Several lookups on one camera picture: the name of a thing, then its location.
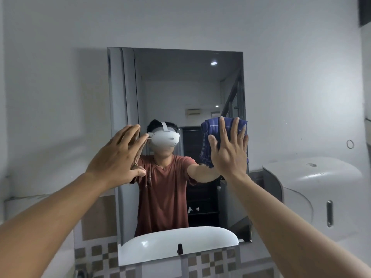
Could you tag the person's right little finger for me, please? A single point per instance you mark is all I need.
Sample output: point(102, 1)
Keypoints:
point(246, 146)

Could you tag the white paper towel dispenser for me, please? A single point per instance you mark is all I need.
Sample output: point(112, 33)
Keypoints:
point(318, 199)

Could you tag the person's left hand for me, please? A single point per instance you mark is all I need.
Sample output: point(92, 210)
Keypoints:
point(111, 159)

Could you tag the person's right thumb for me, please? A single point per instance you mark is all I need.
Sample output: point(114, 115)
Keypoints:
point(213, 150)

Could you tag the person's left thumb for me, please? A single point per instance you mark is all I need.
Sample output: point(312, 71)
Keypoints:
point(138, 172)

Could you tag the blue checked cloth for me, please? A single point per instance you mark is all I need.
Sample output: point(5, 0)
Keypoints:
point(209, 136)

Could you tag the person's right hand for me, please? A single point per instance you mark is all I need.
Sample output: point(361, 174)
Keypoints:
point(229, 160)

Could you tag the frameless wall mirror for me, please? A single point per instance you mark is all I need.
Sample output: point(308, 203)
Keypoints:
point(165, 89)

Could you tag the person's left forearm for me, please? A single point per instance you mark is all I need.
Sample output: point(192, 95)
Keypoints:
point(49, 222)

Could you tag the person's right middle finger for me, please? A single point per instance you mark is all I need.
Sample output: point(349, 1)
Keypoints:
point(234, 133)

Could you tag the person's right forearm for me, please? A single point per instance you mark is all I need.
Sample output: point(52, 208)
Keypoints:
point(287, 234)

